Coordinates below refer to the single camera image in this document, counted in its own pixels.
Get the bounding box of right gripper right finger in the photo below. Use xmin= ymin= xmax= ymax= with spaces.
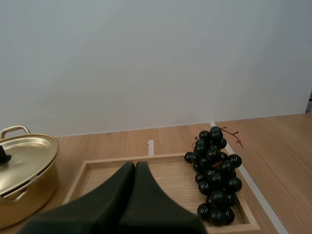
xmin=91 ymin=161 xmax=208 ymax=234

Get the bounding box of shallow wooden tray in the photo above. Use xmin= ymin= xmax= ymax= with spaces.
xmin=62 ymin=153 xmax=261 ymax=234

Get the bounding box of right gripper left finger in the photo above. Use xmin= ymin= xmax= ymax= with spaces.
xmin=15 ymin=162 xmax=136 ymax=234

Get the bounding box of gold pot with two handles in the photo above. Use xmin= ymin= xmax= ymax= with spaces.
xmin=0 ymin=125 xmax=60 ymax=230

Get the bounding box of bunch of dark toy grapes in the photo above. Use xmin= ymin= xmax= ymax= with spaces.
xmin=184 ymin=126 xmax=244 ymax=227

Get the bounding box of gold lid with black knob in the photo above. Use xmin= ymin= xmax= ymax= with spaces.
xmin=0 ymin=133 xmax=60 ymax=198

